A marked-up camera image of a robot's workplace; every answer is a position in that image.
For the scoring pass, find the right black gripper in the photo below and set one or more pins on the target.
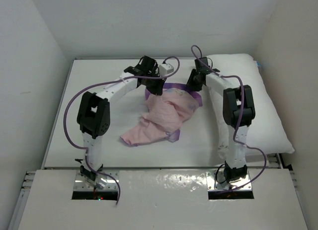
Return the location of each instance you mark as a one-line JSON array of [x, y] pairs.
[[191, 84]]

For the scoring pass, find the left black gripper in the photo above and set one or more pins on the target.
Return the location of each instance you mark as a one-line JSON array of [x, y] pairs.
[[158, 90]]

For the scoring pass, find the pink princess pillowcase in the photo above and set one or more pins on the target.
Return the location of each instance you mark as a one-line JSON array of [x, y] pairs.
[[166, 114]]

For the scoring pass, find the white pillow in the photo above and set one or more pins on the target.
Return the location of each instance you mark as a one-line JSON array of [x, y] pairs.
[[266, 131]]

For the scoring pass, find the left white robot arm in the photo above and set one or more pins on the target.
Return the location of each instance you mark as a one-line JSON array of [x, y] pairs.
[[94, 110]]

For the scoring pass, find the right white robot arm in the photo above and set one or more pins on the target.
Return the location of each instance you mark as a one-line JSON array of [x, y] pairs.
[[238, 112]]

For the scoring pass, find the white foam front board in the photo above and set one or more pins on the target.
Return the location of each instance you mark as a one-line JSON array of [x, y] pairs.
[[162, 200]]

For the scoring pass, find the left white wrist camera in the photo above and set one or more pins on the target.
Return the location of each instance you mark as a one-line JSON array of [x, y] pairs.
[[165, 69]]

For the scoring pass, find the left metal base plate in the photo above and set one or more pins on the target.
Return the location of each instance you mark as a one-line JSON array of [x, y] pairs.
[[102, 183]]

